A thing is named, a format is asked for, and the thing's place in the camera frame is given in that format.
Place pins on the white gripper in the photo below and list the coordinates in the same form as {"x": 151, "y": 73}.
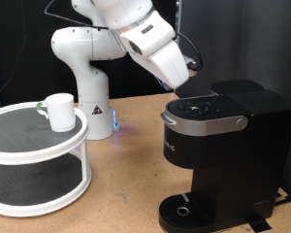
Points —
{"x": 165, "y": 64}

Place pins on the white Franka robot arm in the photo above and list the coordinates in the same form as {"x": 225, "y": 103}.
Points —
{"x": 87, "y": 48}

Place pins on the black Keurig coffee machine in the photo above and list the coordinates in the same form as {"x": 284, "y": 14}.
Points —
{"x": 242, "y": 161}

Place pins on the black Keurig drip tray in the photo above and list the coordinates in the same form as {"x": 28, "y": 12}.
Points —
{"x": 171, "y": 210}

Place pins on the white plastic mug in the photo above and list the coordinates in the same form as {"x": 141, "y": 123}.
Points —
{"x": 61, "y": 111}

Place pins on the white two-tier turntable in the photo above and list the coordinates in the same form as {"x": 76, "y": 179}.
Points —
{"x": 38, "y": 155}

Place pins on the black tape strip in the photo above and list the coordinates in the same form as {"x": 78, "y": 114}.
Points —
{"x": 286, "y": 200}
{"x": 260, "y": 223}

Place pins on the grey metal frame post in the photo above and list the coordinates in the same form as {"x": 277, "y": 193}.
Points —
{"x": 178, "y": 16}

